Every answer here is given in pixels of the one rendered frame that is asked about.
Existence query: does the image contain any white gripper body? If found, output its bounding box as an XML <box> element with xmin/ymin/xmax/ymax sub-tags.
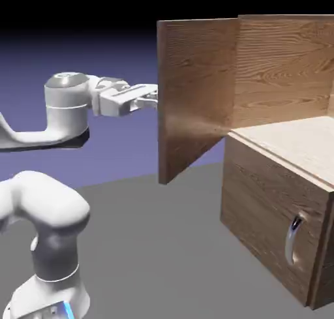
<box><xmin>99</xmin><ymin>83</ymin><xmax>159</xmax><ymax>117</ymax></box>

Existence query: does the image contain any wooden cabinet door without handle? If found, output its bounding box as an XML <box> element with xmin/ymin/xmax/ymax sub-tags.
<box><xmin>156</xmin><ymin>18</ymin><xmax>240</xmax><ymax>185</ymax></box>

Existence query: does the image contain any light wood cabinet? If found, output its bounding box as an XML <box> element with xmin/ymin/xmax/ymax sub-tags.
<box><xmin>220</xmin><ymin>14</ymin><xmax>334</xmax><ymax>311</ymax></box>

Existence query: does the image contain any wooden cabinet door with handle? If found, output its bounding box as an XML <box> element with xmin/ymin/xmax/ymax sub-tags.
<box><xmin>220</xmin><ymin>134</ymin><xmax>334</xmax><ymax>309</ymax></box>

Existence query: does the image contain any curved silver door handle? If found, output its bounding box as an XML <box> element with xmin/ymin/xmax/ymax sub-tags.
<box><xmin>284</xmin><ymin>211</ymin><xmax>306</xmax><ymax>267</ymax></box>

